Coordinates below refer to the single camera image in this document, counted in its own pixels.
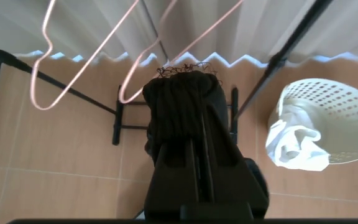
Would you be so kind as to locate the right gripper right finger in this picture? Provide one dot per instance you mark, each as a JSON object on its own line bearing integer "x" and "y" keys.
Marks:
{"x": 225, "y": 174}

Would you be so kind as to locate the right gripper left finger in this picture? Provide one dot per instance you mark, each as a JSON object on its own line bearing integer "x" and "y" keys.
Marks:
{"x": 172, "y": 180}

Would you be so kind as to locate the black garment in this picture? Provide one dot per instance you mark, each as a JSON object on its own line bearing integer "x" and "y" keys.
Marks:
{"x": 172, "y": 105}

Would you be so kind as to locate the white laundry basket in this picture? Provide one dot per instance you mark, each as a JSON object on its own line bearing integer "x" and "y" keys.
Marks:
{"x": 337, "y": 124}

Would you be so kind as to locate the black clothes rack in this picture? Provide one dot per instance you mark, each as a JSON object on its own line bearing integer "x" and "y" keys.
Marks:
{"x": 286, "y": 49}

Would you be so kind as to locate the pink clothes hanger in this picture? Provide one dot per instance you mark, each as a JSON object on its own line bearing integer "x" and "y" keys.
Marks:
{"x": 207, "y": 31}
{"x": 98, "y": 50}

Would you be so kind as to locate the white garment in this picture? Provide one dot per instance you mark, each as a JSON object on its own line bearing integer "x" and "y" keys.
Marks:
{"x": 294, "y": 146}

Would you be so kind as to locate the beige curtain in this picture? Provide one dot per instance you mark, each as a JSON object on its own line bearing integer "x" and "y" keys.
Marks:
{"x": 73, "y": 21}

